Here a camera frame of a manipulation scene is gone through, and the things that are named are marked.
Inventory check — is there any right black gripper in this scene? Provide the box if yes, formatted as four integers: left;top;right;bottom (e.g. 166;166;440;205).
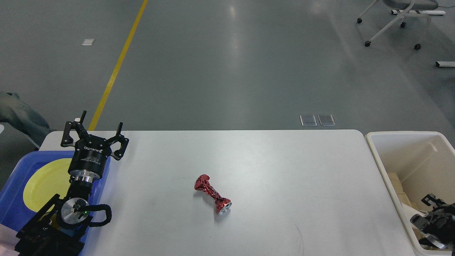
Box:
410;193;455;249

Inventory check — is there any large brown paper bag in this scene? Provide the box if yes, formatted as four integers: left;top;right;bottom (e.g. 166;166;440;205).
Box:
387;172;415;208

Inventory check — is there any left floor outlet plate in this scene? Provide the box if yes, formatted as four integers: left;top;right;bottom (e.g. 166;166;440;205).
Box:
300;114;318;127

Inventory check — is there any right floor outlet plate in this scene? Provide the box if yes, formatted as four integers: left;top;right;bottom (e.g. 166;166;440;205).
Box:
317;114;336;126

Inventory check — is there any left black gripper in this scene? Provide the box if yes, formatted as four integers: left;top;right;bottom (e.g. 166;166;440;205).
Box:
60;111;129;183

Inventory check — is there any red foil wrapper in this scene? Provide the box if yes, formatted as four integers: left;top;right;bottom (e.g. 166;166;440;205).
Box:
194;174;232;215

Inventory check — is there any yellow plastic plate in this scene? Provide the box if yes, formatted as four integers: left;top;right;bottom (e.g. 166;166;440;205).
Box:
23;158;71;212

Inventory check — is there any blue plastic tray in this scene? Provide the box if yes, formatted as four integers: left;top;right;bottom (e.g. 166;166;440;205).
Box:
0;151;111;256

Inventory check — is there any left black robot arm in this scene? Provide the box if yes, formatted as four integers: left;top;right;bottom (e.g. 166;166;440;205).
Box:
14;111;129;256

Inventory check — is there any floor outlet plate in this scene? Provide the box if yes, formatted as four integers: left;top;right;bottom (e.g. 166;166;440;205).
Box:
300;114;318;127
317;114;336;126

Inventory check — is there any white plastic bin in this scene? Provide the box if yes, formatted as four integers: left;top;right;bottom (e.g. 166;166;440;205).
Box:
365;131;455;256

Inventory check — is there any person leg in jeans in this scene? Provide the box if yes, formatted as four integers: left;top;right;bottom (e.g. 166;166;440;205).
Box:
0;91;55;144

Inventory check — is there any office chair with castors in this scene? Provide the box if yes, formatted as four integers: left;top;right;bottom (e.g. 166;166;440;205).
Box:
364;0;439;50

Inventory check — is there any white bar on floor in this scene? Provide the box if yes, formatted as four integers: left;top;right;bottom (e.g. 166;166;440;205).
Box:
435;60;455;68

